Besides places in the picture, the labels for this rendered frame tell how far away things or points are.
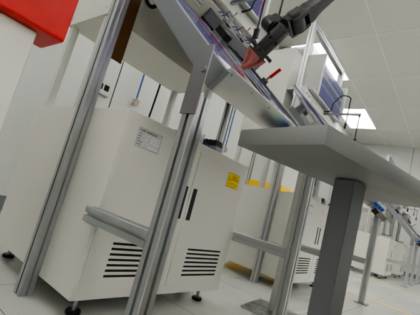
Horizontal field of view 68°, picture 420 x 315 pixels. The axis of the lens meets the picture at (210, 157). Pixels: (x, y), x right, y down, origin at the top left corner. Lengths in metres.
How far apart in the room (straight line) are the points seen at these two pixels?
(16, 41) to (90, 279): 0.64
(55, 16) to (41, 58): 1.99
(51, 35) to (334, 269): 0.78
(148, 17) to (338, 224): 1.10
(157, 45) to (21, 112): 1.36
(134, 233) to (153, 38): 0.94
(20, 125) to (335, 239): 2.20
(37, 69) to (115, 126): 1.69
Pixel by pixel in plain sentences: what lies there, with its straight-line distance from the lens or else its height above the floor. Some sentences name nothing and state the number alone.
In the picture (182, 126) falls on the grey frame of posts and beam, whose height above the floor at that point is 0.56.
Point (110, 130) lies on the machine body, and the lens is 1.00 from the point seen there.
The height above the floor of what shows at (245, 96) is 0.71.
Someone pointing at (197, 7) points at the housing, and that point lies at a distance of 1.46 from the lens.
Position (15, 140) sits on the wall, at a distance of 2.56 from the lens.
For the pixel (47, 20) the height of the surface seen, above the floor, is 0.64.
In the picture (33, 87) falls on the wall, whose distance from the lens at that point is 2.60.
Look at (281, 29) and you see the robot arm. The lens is 1.23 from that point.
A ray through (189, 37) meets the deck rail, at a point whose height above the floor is 0.82.
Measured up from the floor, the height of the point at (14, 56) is 0.56.
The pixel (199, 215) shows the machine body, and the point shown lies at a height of 0.35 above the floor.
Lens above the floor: 0.41
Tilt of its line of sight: 8 degrees up
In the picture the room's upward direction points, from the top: 15 degrees clockwise
